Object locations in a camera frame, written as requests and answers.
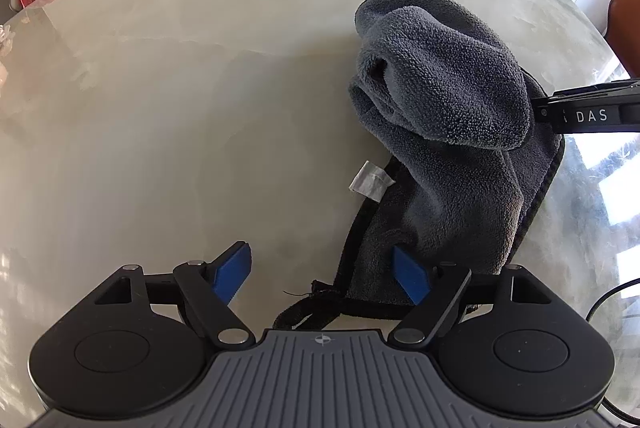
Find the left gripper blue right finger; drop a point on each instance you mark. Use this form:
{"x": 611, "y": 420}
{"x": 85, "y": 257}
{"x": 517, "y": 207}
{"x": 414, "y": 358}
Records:
{"x": 435, "y": 293}

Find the brown leather chair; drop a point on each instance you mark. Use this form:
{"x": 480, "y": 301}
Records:
{"x": 623, "y": 33}

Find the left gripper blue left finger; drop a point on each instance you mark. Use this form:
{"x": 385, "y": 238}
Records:
{"x": 208, "y": 288}

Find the grey and blue microfibre towel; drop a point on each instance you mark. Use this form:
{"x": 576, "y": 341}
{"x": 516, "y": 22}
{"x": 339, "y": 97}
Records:
{"x": 469, "y": 164}

